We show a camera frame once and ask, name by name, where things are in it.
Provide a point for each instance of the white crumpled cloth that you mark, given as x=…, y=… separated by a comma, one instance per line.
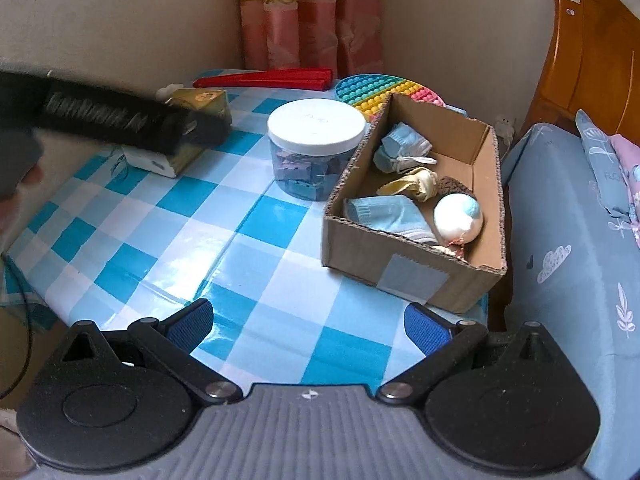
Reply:
x=167, y=92

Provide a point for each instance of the person's left hand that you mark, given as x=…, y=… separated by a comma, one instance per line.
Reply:
x=12, y=215

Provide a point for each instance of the light blue ribbed sock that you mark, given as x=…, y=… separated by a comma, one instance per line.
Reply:
x=385, y=215

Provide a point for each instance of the gold tissue pack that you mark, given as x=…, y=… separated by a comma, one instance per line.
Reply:
x=200, y=100

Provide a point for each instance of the blue printed pillow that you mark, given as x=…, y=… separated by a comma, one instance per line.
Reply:
x=602, y=170

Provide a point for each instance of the blue checked tablecloth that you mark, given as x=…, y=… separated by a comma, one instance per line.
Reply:
x=200, y=240

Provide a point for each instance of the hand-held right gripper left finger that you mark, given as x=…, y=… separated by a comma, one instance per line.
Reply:
x=190, y=325

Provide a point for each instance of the clear jar with white lid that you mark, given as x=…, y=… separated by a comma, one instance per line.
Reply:
x=315, y=122

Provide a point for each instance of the light blue baby sock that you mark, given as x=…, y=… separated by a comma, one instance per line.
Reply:
x=400, y=142

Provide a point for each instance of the small white power adapter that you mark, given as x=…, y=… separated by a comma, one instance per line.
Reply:
x=505, y=127

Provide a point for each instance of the pink cloth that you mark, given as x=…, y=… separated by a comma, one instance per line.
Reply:
x=631, y=170

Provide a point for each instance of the white plush ball blue patch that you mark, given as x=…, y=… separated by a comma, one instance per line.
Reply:
x=452, y=222

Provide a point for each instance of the red plastic folding item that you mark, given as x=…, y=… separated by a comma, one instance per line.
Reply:
x=260, y=79

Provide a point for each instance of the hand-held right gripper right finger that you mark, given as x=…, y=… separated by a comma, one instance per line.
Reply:
x=425, y=330

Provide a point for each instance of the rainbow pop bubble toy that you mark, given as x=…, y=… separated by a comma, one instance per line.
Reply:
x=370, y=92

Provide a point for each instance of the wooden headboard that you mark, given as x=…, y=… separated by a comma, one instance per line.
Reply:
x=590, y=50

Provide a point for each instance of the brown knitted item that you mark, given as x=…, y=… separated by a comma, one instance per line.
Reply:
x=455, y=186

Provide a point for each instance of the blue printed bed sheet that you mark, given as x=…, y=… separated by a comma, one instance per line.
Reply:
x=575, y=260

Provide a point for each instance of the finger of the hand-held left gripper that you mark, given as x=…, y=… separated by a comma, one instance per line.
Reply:
x=210, y=127

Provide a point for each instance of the brown cardboard box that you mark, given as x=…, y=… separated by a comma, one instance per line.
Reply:
x=360, y=255

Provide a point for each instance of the pink patterned curtain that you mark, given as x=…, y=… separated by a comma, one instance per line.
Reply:
x=310, y=15

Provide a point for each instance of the cream knitted sock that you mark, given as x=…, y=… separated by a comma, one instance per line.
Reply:
x=417, y=182

